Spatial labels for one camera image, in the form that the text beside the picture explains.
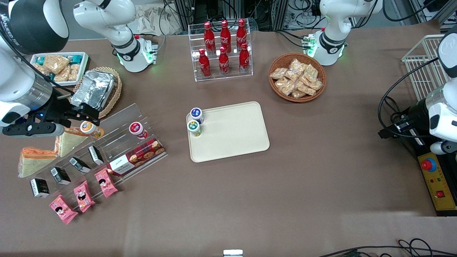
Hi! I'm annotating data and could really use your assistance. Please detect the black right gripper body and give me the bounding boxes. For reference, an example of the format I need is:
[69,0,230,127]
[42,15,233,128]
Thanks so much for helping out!
[42,91,78,124]

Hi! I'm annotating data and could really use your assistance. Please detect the triangular sandwich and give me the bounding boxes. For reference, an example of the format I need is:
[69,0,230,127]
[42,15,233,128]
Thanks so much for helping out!
[18,147,58,178]
[54,127,90,158]

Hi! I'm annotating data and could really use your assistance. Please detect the white rectangular snack tray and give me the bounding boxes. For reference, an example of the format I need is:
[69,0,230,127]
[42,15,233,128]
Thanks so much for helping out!
[30,52,90,87]

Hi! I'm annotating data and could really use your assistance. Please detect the beige plastic tray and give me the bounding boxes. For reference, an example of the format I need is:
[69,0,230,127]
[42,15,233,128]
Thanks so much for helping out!
[186,101,270,163]

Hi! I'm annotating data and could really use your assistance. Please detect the orange cap yogurt bottle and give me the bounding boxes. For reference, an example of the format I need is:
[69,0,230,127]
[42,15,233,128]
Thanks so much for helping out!
[79,120,105,140]

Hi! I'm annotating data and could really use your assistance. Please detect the silver foil container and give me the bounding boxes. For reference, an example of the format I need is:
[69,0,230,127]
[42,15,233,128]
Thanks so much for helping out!
[70,70,115,110]

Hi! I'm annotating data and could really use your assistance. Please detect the clear acrylic tiered shelf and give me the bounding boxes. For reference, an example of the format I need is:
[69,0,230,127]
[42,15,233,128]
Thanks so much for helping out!
[22,103,169,201]

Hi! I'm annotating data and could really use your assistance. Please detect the oval wicker basket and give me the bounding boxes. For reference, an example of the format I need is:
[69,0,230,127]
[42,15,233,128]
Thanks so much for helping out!
[73,66,123,120]

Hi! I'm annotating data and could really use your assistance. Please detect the small black carton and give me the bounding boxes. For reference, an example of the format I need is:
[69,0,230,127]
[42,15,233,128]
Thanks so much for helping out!
[50,167,71,185]
[88,145,104,166]
[69,157,91,174]
[30,178,50,198]

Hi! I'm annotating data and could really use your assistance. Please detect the red cap yogurt bottle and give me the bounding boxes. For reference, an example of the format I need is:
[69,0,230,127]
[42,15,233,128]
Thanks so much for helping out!
[129,122,149,140]

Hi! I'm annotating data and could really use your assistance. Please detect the red plaid cookie box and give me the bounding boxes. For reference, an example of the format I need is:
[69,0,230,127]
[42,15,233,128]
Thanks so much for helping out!
[107,138,166,176]

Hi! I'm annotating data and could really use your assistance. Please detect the yellow black control box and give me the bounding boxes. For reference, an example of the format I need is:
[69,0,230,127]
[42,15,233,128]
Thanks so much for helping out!
[403,137,457,217]

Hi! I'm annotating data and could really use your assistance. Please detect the pink snack packet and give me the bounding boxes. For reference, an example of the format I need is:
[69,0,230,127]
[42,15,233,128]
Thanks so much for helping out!
[74,181,96,213]
[49,195,78,225]
[94,168,118,198]

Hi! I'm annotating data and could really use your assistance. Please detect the crumpled clear plastic sheet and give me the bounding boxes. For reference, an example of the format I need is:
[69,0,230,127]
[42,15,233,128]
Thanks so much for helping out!
[134,4,179,36]

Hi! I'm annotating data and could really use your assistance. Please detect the green cap yogurt bottle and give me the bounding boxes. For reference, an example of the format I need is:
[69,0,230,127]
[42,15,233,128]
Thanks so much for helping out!
[187,120,202,137]

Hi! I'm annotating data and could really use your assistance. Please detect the blue cap yogurt bottle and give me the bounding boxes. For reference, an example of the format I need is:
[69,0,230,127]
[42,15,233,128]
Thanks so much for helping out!
[190,107,205,124]

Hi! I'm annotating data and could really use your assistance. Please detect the red cola bottle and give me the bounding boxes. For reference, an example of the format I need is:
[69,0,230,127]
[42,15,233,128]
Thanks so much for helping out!
[199,48,211,78]
[236,19,248,50]
[204,21,216,54]
[239,43,250,74]
[220,20,232,53]
[219,46,230,76]

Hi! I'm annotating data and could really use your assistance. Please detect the round brown wicker basket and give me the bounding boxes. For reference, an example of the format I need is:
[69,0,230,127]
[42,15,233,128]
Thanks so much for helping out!
[268,53,327,103]

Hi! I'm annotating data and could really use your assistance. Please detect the clear acrylic bottle rack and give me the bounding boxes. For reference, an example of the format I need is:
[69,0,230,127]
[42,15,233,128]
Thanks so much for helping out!
[188,21,254,82]

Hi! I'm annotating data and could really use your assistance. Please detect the black power cable with plug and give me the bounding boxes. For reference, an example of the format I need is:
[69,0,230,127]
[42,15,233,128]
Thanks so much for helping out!
[387,96,411,124]

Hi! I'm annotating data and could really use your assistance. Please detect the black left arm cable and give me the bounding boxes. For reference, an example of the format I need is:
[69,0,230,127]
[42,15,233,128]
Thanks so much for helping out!
[378,57,441,140]

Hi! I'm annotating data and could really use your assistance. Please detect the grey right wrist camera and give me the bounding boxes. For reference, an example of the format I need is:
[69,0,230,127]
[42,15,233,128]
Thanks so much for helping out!
[2,122,65,138]

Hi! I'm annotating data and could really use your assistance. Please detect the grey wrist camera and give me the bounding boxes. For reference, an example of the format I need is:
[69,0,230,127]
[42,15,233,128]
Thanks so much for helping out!
[2,122,65,138]
[430,141,457,155]

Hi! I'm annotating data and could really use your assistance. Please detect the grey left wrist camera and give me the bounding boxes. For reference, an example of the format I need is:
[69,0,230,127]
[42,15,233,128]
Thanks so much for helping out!
[430,141,457,155]

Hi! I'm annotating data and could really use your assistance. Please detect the white wire basket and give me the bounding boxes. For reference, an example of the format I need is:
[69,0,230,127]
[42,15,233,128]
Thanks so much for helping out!
[402,34,451,102]

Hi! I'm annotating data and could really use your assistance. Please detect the black floor cables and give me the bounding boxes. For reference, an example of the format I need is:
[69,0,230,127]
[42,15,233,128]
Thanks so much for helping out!
[318,238,457,257]

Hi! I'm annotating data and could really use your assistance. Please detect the grey aluminium frame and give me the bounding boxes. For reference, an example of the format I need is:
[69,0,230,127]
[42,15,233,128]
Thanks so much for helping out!
[409,0,457,27]

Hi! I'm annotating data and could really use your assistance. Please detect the equipment rack with cables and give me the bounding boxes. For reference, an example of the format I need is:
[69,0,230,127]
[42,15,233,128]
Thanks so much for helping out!
[162,0,322,32]

